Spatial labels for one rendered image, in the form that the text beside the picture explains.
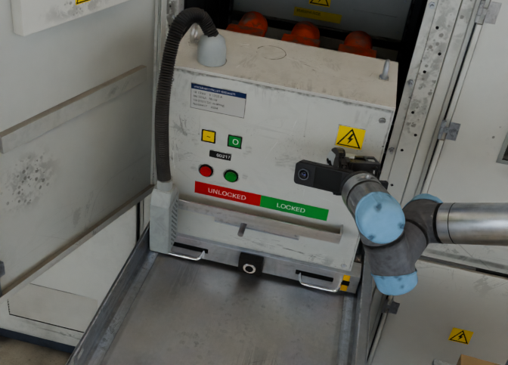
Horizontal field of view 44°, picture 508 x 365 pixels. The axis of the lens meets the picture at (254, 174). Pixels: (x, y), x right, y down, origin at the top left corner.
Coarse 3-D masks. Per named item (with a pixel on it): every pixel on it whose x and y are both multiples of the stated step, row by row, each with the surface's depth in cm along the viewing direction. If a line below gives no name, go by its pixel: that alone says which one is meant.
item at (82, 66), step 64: (0, 0) 112; (64, 0) 122; (128, 0) 140; (0, 64) 118; (64, 64) 133; (128, 64) 153; (0, 128) 124; (64, 128) 141; (128, 128) 163; (0, 192) 130; (64, 192) 149; (128, 192) 174; (0, 256) 137; (64, 256) 154
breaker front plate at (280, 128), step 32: (256, 96) 130; (288, 96) 128; (320, 96) 127; (192, 128) 138; (224, 128) 137; (256, 128) 135; (288, 128) 133; (320, 128) 131; (384, 128) 128; (192, 160) 144; (224, 160) 142; (256, 160) 140; (288, 160) 138; (320, 160) 136; (192, 192) 149; (256, 192) 145; (288, 192) 143; (320, 192) 141; (192, 224) 155; (224, 224) 153; (320, 224) 146; (352, 224) 144; (288, 256) 155; (320, 256) 152; (352, 256) 150
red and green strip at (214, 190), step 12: (204, 192) 148; (216, 192) 147; (228, 192) 147; (240, 192) 146; (252, 204) 147; (264, 204) 146; (276, 204) 146; (288, 204) 145; (300, 204) 144; (312, 216) 145; (324, 216) 145
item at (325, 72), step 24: (192, 24) 148; (192, 48) 138; (240, 48) 140; (264, 48) 141; (288, 48) 142; (312, 48) 144; (216, 72) 129; (240, 72) 131; (264, 72) 132; (288, 72) 133; (312, 72) 134; (336, 72) 136; (360, 72) 137; (336, 96) 126; (360, 96) 128; (384, 96) 129; (384, 144) 130
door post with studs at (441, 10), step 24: (432, 0) 140; (456, 0) 139; (432, 24) 142; (432, 48) 145; (408, 72) 150; (432, 72) 148; (408, 96) 153; (408, 120) 156; (408, 144) 160; (384, 168) 165; (408, 168) 163
